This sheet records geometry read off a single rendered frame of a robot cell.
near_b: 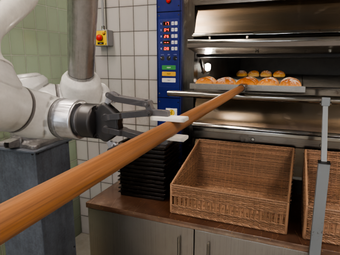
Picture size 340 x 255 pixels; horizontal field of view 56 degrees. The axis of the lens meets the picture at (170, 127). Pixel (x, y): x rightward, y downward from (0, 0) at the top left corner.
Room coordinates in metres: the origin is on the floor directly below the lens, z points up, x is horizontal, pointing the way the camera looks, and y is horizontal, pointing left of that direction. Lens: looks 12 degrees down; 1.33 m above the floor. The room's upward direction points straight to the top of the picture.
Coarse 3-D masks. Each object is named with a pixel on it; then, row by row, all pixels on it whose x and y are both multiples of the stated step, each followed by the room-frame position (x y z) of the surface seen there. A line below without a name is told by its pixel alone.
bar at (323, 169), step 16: (176, 96) 1.59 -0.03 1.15; (192, 96) 1.55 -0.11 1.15; (208, 96) 1.52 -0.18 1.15; (240, 96) 1.46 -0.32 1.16; (256, 96) 1.44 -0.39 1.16; (272, 96) 1.41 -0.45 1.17; (288, 96) 1.39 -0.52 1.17; (304, 96) 1.37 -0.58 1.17; (320, 96) 1.35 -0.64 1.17; (320, 160) 1.15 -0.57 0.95; (320, 176) 1.12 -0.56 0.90; (320, 192) 1.12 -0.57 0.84; (320, 208) 1.12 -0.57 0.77; (320, 224) 1.12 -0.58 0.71; (320, 240) 1.11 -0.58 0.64
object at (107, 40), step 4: (100, 32) 2.09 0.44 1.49; (108, 32) 2.09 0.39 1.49; (112, 32) 2.14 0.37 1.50; (104, 36) 2.08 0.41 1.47; (108, 36) 2.09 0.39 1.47; (112, 36) 2.14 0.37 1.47; (96, 40) 2.11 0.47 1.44; (104, 40) 2.08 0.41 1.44; (108, 40) 2.09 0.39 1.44; (112, 40) 2.13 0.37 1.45; (96, 44) 2.11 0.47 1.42; (100, 44) 2.10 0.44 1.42; (104, 44) 2.08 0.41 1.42; (108, 44) 2.09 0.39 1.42; (112, 44) 2.13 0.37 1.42
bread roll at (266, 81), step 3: (267, 78) 1.56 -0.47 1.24; (270, 78) 1.56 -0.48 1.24; (261, 81) 1.55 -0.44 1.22; (264, 81) 1.54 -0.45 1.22; (267, 81) 1.53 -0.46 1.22; (270, 81) 1.53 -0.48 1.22; (273, 81) 1.53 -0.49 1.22; (258, 84) 1.55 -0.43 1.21; (261, 84) 1.54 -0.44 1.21; (264, 84) 1.53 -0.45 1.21; (267, 84) 1.52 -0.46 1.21; (270, 84) 1.52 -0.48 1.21; (273, 84) 1.52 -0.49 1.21; (276, 84) 1.53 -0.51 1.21
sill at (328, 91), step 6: (198, 90) 1.93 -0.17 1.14; (204, 90) 1.91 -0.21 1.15; (210, 90) 1.90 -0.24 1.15; (216, 90) 1.89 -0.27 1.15; (222, 90) 1.87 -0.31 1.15; (228, 90) 1.86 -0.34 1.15; (306, 90) 1.70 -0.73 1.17; (312, 90) 1.69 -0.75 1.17; (318, 90) 1.68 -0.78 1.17; (324, 90) 1.67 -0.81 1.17; (330, 90) 1.66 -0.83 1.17; (336, 90) 1.65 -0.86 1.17
